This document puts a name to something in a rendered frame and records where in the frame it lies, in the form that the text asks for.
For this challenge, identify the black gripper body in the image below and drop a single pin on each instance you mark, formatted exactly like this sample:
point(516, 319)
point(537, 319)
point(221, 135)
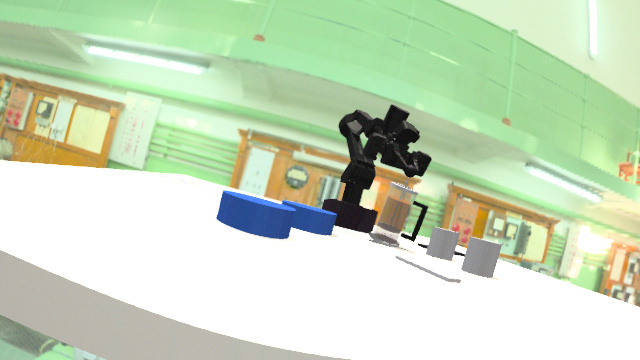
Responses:
point(377, 143)

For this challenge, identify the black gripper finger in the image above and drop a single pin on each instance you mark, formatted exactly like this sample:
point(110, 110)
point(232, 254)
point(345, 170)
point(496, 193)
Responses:
point(414, 159)
point(392, 157)

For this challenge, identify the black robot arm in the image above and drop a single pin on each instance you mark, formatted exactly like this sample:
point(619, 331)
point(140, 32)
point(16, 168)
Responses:
point(360, 171)

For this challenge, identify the glass french press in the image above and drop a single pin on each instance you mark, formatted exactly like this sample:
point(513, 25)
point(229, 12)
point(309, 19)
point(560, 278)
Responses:
point(395, 211)

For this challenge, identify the blue cylinder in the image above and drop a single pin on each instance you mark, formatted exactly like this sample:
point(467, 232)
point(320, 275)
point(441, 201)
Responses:
point(255, 216)
point(311, 219)

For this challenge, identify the grey cylinder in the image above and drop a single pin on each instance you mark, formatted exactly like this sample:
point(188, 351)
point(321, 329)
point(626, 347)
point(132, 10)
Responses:
point(442, 243)
point(481, 257)

